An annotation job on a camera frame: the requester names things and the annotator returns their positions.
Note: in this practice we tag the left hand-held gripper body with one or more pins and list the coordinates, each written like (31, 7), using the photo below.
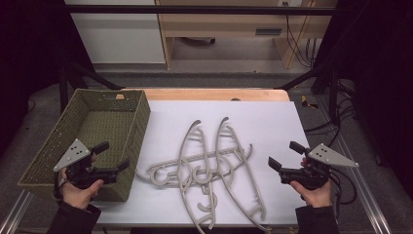
(74, 152)

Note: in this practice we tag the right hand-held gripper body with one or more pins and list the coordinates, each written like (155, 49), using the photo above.
(328, 156)

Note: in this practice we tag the green woven basket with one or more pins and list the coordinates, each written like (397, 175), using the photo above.
(107, 123)

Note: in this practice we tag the person's right hand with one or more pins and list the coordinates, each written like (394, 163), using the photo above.
(316, 196)

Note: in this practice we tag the person's left hand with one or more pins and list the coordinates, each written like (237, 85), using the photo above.
(78, 196)

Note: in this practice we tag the white board mat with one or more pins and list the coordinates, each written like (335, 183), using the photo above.
(269, 123)

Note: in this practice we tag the yellow and black tool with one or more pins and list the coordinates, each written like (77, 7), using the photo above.
(305, 102)

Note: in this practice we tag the black curtain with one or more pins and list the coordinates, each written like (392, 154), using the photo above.
(29, 48)
(380, 65)

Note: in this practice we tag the white cabinet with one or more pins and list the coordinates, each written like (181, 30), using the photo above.
(120, 39)

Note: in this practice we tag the wooden desk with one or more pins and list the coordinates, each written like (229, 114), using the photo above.
(227, 26)

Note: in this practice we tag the black metal crossbar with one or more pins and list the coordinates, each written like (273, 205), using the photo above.
(195, 9)

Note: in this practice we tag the aluminium rail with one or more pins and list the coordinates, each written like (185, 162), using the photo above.
(360, 182)
(14, 214)

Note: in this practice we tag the black metal frame stand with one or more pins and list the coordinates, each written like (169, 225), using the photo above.
(332, 97)
(63, 87)

